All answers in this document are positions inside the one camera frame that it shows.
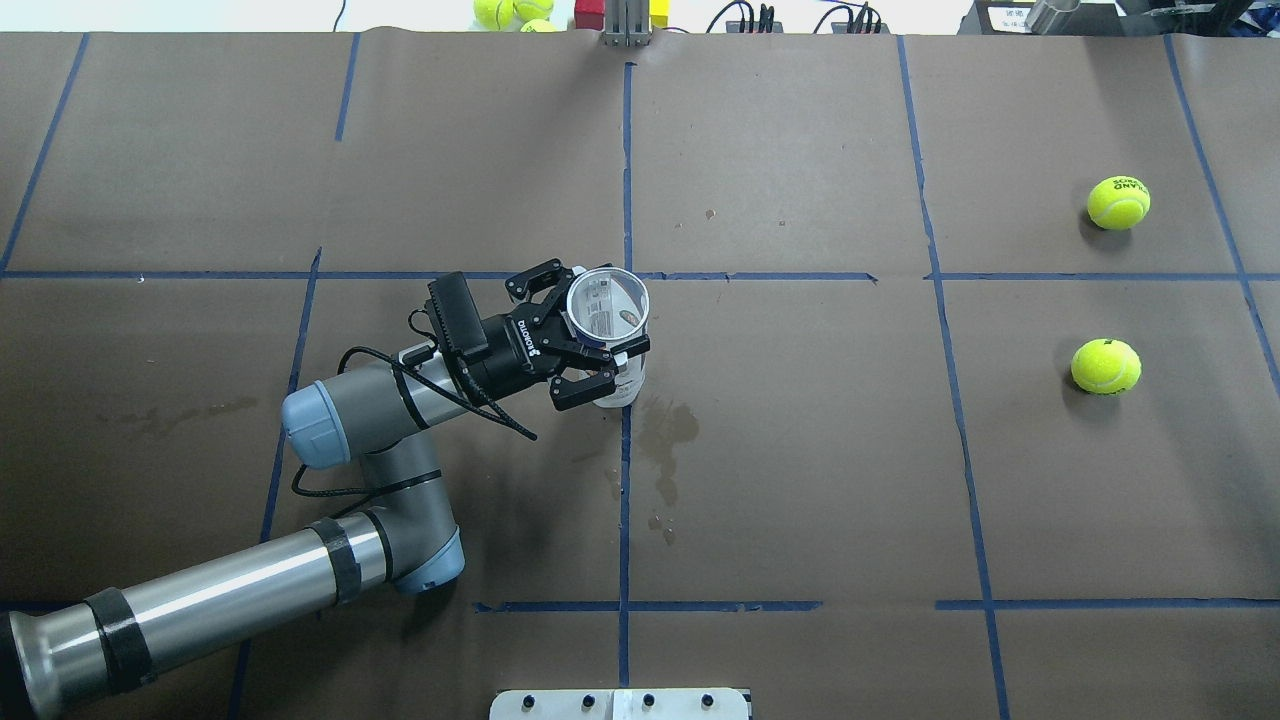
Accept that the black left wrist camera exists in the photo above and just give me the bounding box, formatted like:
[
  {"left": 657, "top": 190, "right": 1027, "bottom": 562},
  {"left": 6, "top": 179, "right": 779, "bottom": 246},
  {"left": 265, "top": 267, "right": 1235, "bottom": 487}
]
[{"left": 426, "top": 272, "right": 490, "bottom": 363}]

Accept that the spare yellow tennis ball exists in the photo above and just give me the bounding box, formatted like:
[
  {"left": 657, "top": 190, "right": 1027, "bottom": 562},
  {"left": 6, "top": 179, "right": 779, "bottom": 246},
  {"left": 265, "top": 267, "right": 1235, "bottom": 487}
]
[
  {"left": 518, "top": 18, "right": 559, "bottom": 33},
  {"left": 513, "top": 0, "right": 556, "bottom": 22},
  {"left": 472, "top": 0, "right": 515, "bottom": 32}
]

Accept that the white blue tennis ball can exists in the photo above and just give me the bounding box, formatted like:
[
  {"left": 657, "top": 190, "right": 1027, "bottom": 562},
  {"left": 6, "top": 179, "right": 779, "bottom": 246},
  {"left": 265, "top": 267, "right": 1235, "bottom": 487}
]
[{"left": 566, "top": 265, "right": 650, "bottom": 409}]

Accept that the white pedestal column base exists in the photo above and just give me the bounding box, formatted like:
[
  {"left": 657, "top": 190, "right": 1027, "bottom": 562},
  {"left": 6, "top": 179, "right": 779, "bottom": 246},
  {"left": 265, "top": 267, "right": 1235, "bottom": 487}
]
[{"left": 488, "top": 687, "right": 754, "bottom": 719}]

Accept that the red toy block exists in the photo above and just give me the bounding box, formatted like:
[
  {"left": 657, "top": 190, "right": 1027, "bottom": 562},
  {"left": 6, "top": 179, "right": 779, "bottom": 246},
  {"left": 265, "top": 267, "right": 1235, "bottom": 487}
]
[{"left": 572, "top": 0, "right": 605, "bottom": 31}]

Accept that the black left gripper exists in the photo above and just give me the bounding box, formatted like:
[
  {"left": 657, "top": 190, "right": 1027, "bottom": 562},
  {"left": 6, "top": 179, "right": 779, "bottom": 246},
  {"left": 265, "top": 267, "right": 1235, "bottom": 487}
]
[{"left": 463, "top": 259, "right": 652, "bottom": 410}]

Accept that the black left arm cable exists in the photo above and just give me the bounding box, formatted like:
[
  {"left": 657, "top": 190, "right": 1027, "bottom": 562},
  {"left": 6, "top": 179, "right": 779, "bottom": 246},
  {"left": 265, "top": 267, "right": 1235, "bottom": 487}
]
[{"left": 291, "top": 310, "right": 539, "bottom": 501}]

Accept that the silver metal cylinder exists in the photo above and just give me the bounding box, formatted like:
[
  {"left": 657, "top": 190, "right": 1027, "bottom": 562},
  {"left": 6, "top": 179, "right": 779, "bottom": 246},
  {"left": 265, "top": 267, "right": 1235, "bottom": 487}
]
[{"left": 1025, "top": 0, "right": 1082, "bottom": 36}]

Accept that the yellow Roland Garros tennis ball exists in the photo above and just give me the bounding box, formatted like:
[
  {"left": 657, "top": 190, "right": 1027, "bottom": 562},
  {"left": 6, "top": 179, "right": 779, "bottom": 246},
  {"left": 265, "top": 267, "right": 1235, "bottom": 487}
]
[{"left": 1085, "top": 176, "right": 1151, "bottom": 231}]

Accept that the yellow toy block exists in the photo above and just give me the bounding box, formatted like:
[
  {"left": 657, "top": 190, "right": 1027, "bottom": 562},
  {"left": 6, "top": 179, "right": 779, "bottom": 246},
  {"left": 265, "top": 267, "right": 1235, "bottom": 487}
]
[{"left": 648, "top": 0, "right": 671, "bottom": 29}]

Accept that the yellow Wilson tennis ball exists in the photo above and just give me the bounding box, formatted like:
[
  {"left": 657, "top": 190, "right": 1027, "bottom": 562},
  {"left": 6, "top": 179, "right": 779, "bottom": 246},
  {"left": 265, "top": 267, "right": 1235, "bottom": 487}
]
[{"left": 1069, "top": 338, "right": 1142, "bottom": 396}]

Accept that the aluminium frame post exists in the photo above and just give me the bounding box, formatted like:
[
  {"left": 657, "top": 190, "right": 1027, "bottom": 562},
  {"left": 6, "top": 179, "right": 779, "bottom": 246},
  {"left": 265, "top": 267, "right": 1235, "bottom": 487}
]
[{"left": 600, "top": 0, "right": 653, "bottom": 47}]

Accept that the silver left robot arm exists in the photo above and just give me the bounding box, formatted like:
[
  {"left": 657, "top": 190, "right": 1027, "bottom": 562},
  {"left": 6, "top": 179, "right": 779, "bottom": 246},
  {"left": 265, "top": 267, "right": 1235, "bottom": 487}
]
[{"left": 3, "top": 258, "right": 652, "bottom": 719}]

